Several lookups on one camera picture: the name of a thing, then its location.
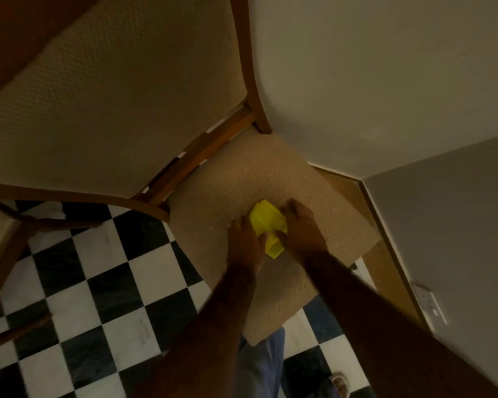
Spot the white wall socket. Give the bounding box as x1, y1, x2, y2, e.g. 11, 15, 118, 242
411, 282, 448, 328

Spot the person's blue trouser leg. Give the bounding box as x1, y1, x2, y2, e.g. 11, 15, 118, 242
232, 327, 287, 398

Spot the person's left hand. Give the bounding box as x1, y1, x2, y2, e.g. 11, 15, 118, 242
226, 216, 271, 273

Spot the wooden chair with beige upholstery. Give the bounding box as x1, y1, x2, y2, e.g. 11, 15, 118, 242
0, 0, 383, 349

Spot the wooden skirting board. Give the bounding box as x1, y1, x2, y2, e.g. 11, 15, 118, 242
310, 161, 437, 333

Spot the person's right forearm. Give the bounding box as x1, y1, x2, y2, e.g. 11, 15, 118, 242
302, 252, 498, 398

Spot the person's light slipper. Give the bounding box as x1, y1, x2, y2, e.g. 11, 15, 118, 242
329, 371, 352, 398

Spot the person's right hand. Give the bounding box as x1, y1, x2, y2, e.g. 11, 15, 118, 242
276, 198, 329, 268

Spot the person's left forearm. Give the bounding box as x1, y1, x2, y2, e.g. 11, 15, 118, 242
131, 265, 264, 398

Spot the wooden chair frame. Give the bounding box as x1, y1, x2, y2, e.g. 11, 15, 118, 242
0, 198, 108, 355

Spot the yellow cloth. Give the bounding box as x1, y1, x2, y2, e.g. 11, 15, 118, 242
249, 199, 289, 259

